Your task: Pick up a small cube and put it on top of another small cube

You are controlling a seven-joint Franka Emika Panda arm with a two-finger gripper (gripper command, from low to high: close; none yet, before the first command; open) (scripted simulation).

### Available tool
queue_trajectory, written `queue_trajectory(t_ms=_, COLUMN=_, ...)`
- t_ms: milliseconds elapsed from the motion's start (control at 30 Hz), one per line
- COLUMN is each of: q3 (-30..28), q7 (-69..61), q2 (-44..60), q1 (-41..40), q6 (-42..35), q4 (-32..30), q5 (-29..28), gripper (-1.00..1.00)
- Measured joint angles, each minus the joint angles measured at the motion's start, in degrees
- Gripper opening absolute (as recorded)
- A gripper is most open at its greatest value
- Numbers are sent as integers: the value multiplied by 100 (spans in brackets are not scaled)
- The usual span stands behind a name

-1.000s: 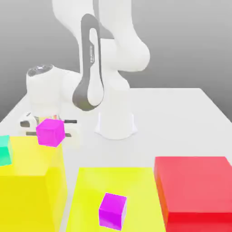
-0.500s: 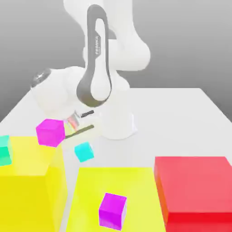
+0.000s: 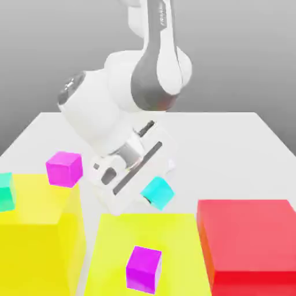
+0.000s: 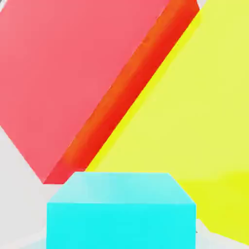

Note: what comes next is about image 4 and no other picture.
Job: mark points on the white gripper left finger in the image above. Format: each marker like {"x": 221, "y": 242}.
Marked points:
{"x": 39, "y": 244}

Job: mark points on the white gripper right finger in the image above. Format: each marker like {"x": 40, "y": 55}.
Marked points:
{"x": 206, "y": 241}

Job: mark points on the small cyan cube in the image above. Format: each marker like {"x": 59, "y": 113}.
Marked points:
{"x": 120, "y": 223}

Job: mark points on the large yellow box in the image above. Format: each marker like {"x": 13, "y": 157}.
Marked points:
{"x": 190, "y": 109}

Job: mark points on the large red box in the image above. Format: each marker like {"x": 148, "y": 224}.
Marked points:
{"x": 64, "y": 74}

